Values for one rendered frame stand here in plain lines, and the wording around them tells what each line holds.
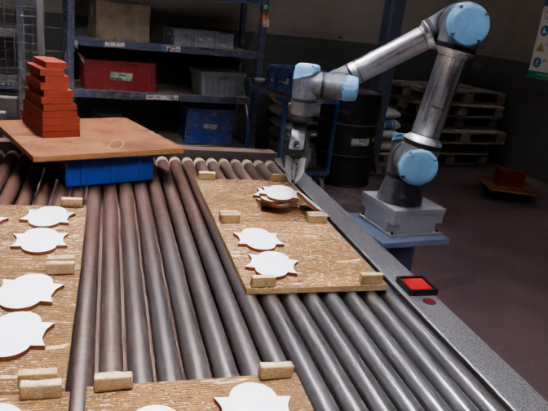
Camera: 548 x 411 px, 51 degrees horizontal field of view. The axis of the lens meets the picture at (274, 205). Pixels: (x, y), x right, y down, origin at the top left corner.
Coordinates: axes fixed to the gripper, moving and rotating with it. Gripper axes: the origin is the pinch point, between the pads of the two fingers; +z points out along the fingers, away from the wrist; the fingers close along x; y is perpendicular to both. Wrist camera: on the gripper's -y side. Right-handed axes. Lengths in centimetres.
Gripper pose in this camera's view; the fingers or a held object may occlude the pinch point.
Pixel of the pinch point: (293, 179)
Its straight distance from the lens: 178.9
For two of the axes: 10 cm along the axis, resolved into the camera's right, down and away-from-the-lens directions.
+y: 1.0, -3.2, 9.4
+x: -9.9, -1.4, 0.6
